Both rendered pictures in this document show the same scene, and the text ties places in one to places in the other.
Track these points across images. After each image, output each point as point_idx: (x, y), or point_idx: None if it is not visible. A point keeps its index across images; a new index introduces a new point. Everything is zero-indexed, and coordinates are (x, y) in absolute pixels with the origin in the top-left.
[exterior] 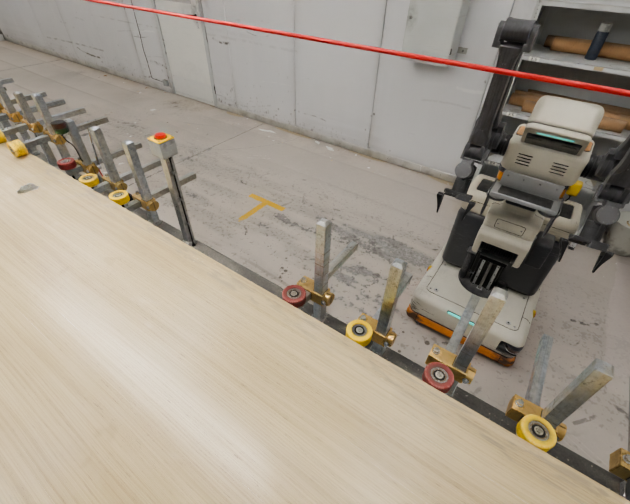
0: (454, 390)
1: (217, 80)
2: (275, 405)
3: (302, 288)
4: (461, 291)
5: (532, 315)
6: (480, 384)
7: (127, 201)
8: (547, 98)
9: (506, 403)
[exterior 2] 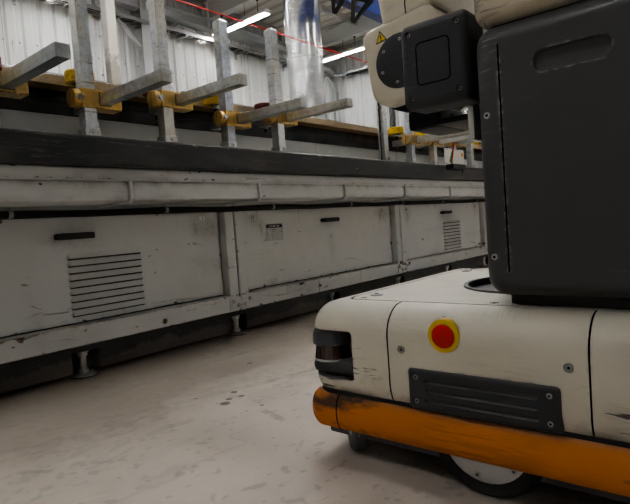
0: (161, 136)
1: None
2: None
3: (268, 102)
4: (475, 277)
5: (426, 321)
6: (290, 420)
7: (394, 132)
8: None
9: (233, 441)
